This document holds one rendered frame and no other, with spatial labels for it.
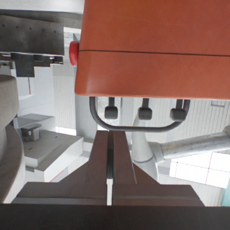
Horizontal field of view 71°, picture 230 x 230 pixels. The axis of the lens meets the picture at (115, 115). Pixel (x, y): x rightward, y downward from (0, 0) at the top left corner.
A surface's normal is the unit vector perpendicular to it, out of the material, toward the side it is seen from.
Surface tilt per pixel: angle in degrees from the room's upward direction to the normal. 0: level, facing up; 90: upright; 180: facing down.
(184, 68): 97
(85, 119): 90
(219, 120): 90
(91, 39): 98
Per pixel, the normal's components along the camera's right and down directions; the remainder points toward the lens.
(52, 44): 0.40, 0.24
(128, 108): -0.32, 0.22
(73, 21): 0.37, 0.54
